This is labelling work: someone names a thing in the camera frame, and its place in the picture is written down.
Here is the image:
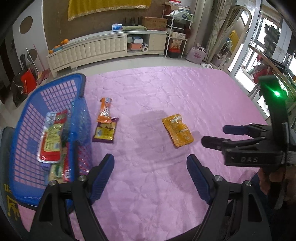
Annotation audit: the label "blue plastic basket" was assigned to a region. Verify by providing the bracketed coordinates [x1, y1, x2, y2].
[10, 73, 92, 210]

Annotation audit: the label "person's right hand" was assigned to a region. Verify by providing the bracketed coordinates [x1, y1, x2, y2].
[257, 166, 295, 202]

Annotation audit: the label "blue tissue pack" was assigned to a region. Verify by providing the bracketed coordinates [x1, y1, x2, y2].
[111, 23, 122, 31]

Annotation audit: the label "red shopping bag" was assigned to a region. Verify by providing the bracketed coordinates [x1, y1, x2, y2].
[21, 70, 37, 94]

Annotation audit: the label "brown cardboard box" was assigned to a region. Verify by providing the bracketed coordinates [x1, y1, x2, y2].
[142, 16, 168, 31]

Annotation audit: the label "oranges on blue plate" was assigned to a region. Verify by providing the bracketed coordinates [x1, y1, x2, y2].
[49, 39, 69, 54]

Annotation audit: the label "yellow wall cloth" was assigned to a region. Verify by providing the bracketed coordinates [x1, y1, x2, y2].
[68, 0, 152, 21]

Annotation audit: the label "white metal shelf rack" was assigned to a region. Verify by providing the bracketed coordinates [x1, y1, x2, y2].
[162, 1, 194, 58]

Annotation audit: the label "grey patterned chair cover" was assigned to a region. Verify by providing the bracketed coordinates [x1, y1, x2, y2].
[1, 126, 22, 236]

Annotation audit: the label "orange sausage snack packet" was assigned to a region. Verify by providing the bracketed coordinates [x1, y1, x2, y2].
[97, 97, 112, 123]

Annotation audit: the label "black bag on floor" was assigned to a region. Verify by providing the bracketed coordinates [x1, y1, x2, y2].
[11, 75, 28, 107]

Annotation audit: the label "silver red snack pouch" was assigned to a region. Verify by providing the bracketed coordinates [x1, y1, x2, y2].
[37, 109, 68, 164]

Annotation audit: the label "pink white tote bag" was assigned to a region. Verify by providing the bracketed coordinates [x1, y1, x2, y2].
[186, 43, 206, 64]

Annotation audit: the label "cream TV cabinet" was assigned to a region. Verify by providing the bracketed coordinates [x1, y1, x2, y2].
[47, 30, 167, 77]

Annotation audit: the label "pink quilted table cover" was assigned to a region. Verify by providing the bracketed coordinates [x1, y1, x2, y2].
[17, 66, 269, 241]

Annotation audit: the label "green cracker packet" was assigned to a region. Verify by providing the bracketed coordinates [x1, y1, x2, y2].
[49, 147, 68, 184]

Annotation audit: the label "purple yellow chip packet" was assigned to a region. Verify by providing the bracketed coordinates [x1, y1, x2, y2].
[92, 118, 119, 144]

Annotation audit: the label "yellow snack pouch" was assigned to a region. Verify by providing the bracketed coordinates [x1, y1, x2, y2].
[162, 114, 194, 148]

